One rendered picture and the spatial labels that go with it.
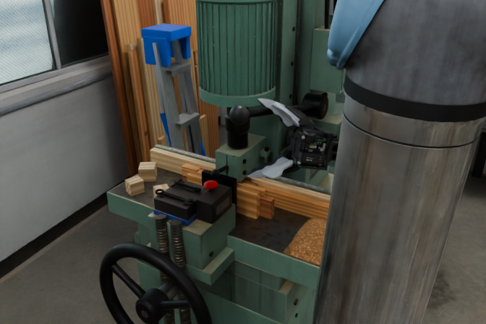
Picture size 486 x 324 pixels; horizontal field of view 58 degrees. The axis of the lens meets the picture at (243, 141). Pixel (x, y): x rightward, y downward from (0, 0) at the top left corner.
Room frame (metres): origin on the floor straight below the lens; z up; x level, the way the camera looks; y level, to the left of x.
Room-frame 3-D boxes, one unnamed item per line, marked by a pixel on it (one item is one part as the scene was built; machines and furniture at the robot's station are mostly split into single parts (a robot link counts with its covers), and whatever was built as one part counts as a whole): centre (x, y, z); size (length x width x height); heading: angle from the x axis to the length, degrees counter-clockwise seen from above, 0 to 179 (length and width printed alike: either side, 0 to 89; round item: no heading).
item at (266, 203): (0.93, 0.04, 0.92); 0.26 x 0.02 x 0.05; 60
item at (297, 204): (0.92, -0.08, 0.92); 0.56 x 0.02 x 0.04; 60
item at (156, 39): (1.92, 0.29, 0.58); 0.27 x 0.25 x 1.16; 63
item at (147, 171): (1.05, 0.26, 0.92); 0.04 x 0.04 x 0.04; 4
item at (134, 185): (0.98, 0.28, 0.92); 0.04 x 0.03 x 0.04; 128
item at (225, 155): (0.99, 0.00, 0.99); 0.14 x 0.07 x 0.09; 150
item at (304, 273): (0.88, 0.07, 0.87); 0.61 x 0.30 x 0.06; 60
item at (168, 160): (0.99, 0.00, 0.93); 0.60 x 0.02 x 0.05; 60
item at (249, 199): (0.91, 0.05, 0.93); 0.20 x 0.02 x 0.07; 60
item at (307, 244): (0.77, -0.16, 0.92); 0.14 x 0.09 x 0.04; 150
